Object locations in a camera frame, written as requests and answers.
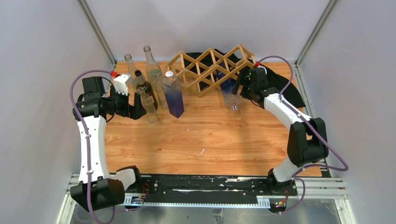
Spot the black cloth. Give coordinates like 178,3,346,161
187,49,305,108

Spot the dark green wine bottle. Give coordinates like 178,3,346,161
134,70,158,110

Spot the wooden lattice wine rack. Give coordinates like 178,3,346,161
165,44,255,97

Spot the small clear glass bottle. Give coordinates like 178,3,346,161
137,87,159,124

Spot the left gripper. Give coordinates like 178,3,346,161
102,86,146,119

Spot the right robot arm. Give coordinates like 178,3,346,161
231,67,329,195

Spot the clear bottle black label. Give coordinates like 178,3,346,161
143,45,163,91

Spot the slim clear glass bottle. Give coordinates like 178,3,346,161
154,71,168,110

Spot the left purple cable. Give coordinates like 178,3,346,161
69,70,141,224

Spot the clear bottle white label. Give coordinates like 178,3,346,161
124,54,138,89

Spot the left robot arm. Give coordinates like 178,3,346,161
70,74,146,211

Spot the aluminium rail frame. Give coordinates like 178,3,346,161
56,174,356,224

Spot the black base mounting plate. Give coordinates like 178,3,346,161
125,174,297,207

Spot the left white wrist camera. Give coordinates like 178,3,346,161
113,73,131,96

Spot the clear blue labelled bottle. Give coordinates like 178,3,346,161
220,77,240,111

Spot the clear bottle blue label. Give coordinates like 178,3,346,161
162,71,184,118

